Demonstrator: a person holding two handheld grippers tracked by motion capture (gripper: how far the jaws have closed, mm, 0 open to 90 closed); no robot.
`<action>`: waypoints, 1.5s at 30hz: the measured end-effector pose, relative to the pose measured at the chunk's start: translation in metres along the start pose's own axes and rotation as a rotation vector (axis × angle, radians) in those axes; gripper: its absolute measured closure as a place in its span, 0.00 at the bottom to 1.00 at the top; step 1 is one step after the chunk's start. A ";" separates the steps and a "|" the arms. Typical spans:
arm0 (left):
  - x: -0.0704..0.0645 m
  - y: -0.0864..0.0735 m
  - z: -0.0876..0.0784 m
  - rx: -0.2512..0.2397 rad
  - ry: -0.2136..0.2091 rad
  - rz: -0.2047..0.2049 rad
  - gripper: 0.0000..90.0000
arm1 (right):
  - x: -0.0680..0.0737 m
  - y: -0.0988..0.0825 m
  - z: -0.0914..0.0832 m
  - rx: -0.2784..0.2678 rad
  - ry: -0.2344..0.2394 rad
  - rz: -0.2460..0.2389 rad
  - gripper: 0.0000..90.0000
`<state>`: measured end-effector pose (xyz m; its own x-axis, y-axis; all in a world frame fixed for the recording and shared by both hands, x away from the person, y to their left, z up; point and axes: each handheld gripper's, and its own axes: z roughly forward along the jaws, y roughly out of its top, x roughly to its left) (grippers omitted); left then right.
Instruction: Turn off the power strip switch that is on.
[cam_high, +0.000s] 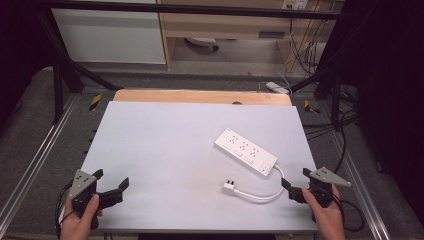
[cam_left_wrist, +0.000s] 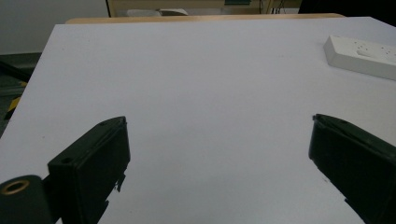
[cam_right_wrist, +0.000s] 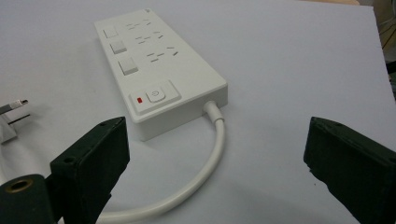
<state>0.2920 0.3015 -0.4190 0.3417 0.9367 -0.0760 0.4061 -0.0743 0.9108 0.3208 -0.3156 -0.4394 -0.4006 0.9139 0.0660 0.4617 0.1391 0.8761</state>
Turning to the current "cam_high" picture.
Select dark curtain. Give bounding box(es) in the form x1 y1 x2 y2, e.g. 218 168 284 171
336 0 424 218
0 0 56 128

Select white plug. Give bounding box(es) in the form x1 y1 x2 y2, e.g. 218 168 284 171
222 179 236 196

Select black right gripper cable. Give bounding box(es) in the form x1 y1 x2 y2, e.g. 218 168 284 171
331 191 366 233

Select aluminium rail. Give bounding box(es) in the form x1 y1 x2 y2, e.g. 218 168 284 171
328 131 392 240
0 94 80 231

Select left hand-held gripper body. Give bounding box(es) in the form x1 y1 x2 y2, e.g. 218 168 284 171
69 169 125 231

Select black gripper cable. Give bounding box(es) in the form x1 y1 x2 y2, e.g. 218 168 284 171
54 180 75 239
331 191 366 233

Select white cabinet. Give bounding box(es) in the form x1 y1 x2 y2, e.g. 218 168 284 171
51 0 167 65

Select light wooden desk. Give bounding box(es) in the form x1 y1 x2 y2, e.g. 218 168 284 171
156 0 344 74

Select bundle of hanging cables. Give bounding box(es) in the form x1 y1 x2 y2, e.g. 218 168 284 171
288 9 331 76

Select person's left hand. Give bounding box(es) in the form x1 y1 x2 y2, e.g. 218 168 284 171
59 193 104 240

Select white floor power strip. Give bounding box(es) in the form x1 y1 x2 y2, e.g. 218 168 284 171
265 81 291 96

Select yellow black tape marker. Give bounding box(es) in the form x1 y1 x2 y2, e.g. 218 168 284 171
303 99 322 115
88 93 103 113

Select black metal crossbar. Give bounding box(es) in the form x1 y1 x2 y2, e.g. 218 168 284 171
39 0 346 20

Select person's right hand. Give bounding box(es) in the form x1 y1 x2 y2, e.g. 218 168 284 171
301 184 347 240

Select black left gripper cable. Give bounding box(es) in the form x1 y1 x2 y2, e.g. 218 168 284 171
54 180 75 239

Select black floor cables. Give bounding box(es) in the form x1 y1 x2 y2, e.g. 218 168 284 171
301 84 359 175

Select wooden table board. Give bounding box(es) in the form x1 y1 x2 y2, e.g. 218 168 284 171
112 88 293 107

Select white power strip cable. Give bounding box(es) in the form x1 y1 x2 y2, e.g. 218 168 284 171
233 164 286 202

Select white wall outlet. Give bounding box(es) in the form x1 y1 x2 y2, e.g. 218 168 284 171
280 0 309 11

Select black metal stand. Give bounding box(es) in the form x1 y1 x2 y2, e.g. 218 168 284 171
37 9 125 125
289 63 349 132

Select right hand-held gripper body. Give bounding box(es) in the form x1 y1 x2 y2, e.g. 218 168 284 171
288 166 352 223

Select chair base with caster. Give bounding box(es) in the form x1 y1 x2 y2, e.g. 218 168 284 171
184 36 221 52

